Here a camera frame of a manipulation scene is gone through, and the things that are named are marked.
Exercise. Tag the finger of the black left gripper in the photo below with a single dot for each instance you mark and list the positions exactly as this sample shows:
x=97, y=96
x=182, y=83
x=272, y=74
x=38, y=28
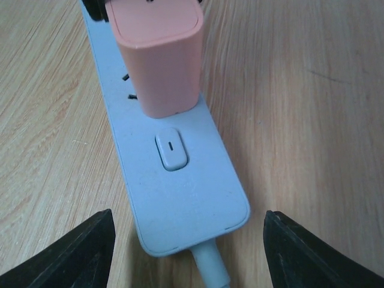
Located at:
x=96, y=9

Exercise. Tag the light blue power strip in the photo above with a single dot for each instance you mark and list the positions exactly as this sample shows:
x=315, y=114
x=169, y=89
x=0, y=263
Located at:
x=182, y=186

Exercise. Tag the pink charger plug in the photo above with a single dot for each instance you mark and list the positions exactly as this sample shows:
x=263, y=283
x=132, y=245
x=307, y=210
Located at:
x=161, y=46

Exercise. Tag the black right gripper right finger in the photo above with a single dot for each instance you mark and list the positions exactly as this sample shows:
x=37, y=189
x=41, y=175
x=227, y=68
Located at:
x=298, y=258

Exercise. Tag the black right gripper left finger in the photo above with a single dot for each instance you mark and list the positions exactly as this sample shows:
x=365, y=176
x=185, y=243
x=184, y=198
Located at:
x=81, y=258

